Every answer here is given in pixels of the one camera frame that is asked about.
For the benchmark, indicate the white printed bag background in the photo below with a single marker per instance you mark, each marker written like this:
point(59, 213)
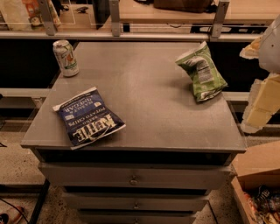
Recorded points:
point(20, 15)

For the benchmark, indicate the middle drawer with knob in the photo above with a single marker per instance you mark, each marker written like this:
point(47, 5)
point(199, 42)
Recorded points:
point(135, 202)

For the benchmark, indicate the blue Kettle chip bag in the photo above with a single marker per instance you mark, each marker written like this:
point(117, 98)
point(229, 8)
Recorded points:
point(87, 118)

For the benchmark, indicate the grey metal railing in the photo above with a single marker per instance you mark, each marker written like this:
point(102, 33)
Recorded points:
point(128, 19)

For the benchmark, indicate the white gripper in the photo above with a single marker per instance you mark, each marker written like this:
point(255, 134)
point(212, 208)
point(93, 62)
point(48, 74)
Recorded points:
point(271, 49)

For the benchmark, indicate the top drawer with knob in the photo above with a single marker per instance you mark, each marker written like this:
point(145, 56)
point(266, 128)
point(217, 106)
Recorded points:
point(131, 175)

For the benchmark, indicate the cardboard box with snacks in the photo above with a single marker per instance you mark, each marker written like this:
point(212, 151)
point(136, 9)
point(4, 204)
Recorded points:
point(259, 165)

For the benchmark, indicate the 7up soda can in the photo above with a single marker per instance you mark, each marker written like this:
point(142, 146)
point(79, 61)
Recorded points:
point(64, 54)

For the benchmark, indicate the bottom drawer with knob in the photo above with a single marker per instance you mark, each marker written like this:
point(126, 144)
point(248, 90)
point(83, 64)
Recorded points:
point(110, 217)

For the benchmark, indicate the dark bag on table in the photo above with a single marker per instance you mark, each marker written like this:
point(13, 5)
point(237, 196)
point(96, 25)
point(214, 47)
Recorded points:
point(195, 6)

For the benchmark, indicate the green jalapeno chip bag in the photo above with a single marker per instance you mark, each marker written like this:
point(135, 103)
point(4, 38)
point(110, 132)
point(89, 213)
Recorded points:
point(207, 81)

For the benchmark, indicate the grey drawer cabinet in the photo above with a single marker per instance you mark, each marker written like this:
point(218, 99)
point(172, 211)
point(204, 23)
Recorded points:
point(165, 126)

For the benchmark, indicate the drawer with knob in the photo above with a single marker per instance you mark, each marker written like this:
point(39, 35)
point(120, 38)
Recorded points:
point(131, 175)
point(110, 217)
point(135, 202)

